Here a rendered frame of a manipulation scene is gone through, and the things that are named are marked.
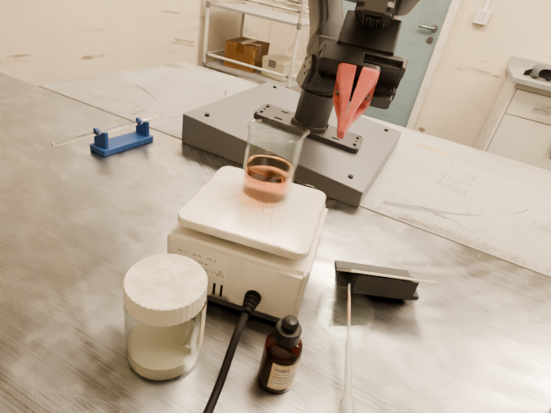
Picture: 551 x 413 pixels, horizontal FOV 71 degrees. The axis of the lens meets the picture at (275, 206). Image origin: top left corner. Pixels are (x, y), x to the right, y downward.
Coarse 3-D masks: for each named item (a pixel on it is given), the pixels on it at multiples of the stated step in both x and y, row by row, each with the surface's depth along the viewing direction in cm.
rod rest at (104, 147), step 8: (136, 120) 64; (96, 128) 58; (136, 128) 65; (144, 128) 63; (96, 136) 58; (104, 136) 57; (120, 136) 63; (128, 136) 63; (136, 136) 64; (144, 136) 64; (152, 136) 65; (96, 144) 59; (104, 144) 58; (112, 144) 60; (120, 144) 60; (128, 144) 61; (136, 144) 62; (96, 152) 58; (104, 152) 58; (112, 152) 59
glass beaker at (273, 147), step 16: (272, 112) 37; (256, 128) 36; (272, 128) 37; (288, 128) 37; (304, 128) 36; (256, 144) 34; (272, 144) 33; (288, 144) 33; (256, 160) 34; (272, 160) 34; (288, 160) 34; (256, 176) 35; (272, 176) 35; (288, 176) 35; (240, 192) 38; (256, 192) 36; (272, 192) 36; (288, 192) 37
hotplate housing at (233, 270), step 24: (168, 240) 34; (192, 240) 34; (216, 240) 34; (216, 264) 34; (240, 264) 33; (264, 264) 33; (288, 264) 33; (216, 288) 35; (240, 288) 34; (264, 288) 34; (288, 288) 33; (264, 312) 35; (288, 312) 34
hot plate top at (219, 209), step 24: (216, 192) 37; (312, 192) 41; (192, 216) 33; (216, 216) 34; (240, 216) 34; (264, 216) 35; (288, 216) 36; (312, 216) 36; (240, 240) 32; (264, 240) 32; (288, 240) 33; (312, 240) 34
